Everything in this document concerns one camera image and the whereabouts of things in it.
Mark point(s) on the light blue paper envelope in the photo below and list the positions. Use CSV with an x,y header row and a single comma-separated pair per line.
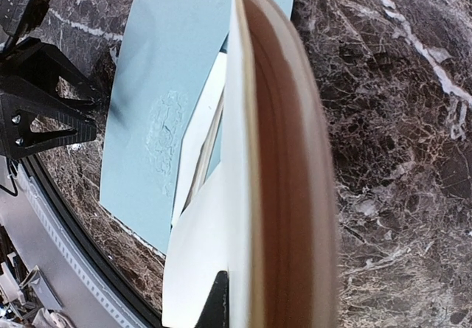
x,y
170,76

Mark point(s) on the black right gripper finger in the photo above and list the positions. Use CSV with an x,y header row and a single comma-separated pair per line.
x,y
215,313

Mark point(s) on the spare gray paper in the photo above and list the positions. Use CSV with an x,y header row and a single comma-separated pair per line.
x,y
262,203

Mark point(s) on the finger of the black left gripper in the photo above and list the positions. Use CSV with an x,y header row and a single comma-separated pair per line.
x,y
44,100

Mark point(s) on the white slotted cable duct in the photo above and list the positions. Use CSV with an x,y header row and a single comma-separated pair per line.
x,y
89,298

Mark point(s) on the black front table rail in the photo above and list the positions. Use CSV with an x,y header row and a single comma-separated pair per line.
x,y
94,256

